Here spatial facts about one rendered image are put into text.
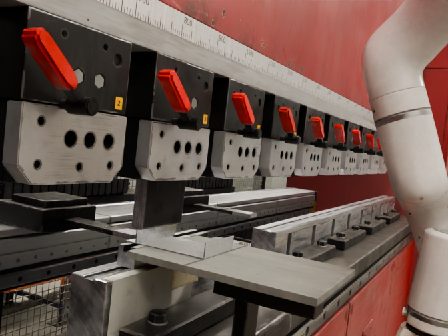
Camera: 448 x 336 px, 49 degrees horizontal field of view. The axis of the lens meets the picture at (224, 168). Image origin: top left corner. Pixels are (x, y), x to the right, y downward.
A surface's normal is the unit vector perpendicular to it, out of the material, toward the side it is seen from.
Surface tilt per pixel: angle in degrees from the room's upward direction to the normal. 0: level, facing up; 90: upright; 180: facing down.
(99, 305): 90
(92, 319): 90
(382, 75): 94
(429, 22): 118
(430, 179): 87
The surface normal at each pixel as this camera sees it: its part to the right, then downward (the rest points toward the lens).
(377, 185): -0.47, 0.00
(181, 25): 0.88, 0.12
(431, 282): -0.69, -0.07
